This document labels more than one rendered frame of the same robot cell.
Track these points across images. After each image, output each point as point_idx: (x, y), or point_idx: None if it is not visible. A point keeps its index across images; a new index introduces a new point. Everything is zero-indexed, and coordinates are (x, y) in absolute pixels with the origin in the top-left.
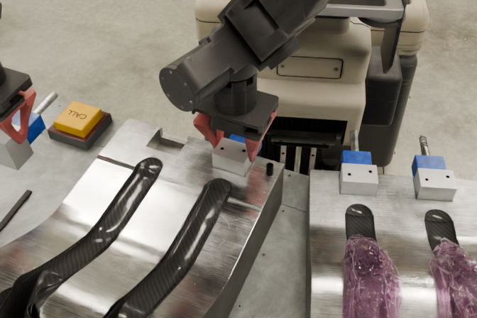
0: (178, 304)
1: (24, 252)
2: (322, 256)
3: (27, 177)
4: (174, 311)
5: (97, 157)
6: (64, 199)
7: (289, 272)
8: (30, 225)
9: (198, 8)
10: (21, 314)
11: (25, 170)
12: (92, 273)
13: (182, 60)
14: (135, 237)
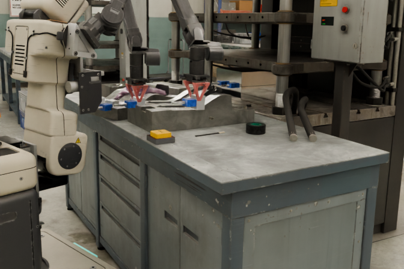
0: (184, 93)
1: (208, 98)
2: (145, 97)
3: (193, 138)
4: (186, 92)
5: (172, 110)
6: (186, 133)
7: None
8: (201, 132)
9: (34, 157)
10: None
11: (192, 139)
12: None
13: (155, 52)
14: (180, 104)
